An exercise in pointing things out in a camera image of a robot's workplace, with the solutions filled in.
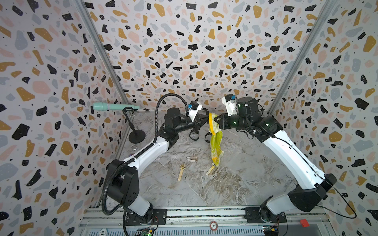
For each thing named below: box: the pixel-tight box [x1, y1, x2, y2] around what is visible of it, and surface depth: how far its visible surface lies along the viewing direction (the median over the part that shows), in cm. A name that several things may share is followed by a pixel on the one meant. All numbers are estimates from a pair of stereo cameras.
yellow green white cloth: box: [208, 112, 224, 167], surface depth 78 cm
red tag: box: [299, 218, 311, 228], surface depth 74 cm
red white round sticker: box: [209, 220, 219, 231], surface depth 73 cm
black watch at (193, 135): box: [189, 129, 200, 141], surface depth 108 cm
